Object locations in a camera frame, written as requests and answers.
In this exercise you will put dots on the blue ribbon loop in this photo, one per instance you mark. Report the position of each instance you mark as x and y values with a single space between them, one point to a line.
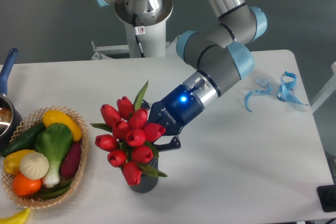
286 89

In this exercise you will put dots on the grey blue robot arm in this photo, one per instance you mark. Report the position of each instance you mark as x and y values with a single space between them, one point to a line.
220 57

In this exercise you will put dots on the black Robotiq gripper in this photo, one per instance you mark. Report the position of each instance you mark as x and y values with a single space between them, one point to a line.
174 112

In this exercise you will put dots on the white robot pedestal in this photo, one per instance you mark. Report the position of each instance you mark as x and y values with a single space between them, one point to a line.
145 28

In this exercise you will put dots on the blue handled saucepan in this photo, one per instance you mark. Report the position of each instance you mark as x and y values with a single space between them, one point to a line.
10 118

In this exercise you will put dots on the blue ribbon strip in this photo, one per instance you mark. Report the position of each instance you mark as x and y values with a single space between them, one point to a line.
265 89

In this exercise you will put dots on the dark green bean pods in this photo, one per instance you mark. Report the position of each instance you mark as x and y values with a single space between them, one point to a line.
54 192

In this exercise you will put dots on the black device at edge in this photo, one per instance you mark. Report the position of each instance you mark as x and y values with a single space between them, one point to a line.
326 195

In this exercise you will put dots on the yellow banana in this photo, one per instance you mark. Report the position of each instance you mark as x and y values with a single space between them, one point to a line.
18 218

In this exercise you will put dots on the dark grey ribbed vase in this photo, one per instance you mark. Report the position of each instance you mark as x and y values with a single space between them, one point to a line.
146 184

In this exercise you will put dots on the yellow bell pepper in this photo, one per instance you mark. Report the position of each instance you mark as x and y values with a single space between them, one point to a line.
12 161

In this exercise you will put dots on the green cucumber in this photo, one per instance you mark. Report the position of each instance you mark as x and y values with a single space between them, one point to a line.
25 141

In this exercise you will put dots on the white steamed bun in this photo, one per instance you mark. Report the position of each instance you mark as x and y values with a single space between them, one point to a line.
34 165

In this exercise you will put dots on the green bok choy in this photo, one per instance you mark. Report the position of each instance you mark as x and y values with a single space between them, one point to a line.
54 143

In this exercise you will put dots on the woven bamboo basket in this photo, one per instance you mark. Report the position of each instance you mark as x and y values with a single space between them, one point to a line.
33 201

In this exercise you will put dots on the purple sweet potato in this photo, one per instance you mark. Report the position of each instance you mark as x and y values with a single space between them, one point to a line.
71 161

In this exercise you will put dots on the red tulip bouquet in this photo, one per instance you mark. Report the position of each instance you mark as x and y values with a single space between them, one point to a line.
130 138

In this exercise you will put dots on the orange tangerine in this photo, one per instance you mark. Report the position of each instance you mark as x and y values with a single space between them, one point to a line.
23 186

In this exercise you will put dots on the white frame at right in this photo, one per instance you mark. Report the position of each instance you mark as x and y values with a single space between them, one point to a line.
324 92

